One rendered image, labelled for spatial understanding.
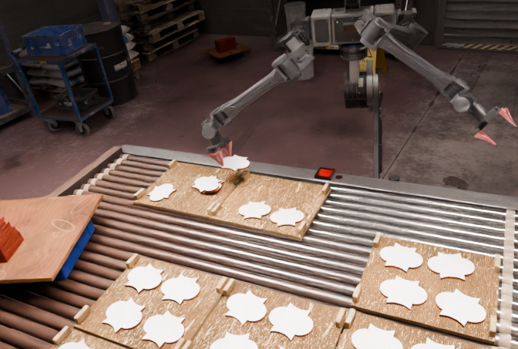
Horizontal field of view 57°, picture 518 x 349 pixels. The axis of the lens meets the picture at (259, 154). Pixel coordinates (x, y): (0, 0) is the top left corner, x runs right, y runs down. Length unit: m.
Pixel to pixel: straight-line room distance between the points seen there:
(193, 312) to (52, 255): 0.59
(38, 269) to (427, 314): 1.31
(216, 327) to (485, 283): 0.86
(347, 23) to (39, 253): 1.64
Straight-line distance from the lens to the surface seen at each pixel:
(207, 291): 1.70
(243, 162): 2.12
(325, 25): 2.39
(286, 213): 1.95
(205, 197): 2.15
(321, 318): 1.57
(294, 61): 1.90
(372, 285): 1.66
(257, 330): 1.56
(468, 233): 1.92
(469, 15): 6.36
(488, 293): 1.69
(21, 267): 1.95
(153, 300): 1.74
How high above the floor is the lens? 2.13
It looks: 30 degrees down
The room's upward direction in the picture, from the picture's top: 8 degrees counter-clockwise
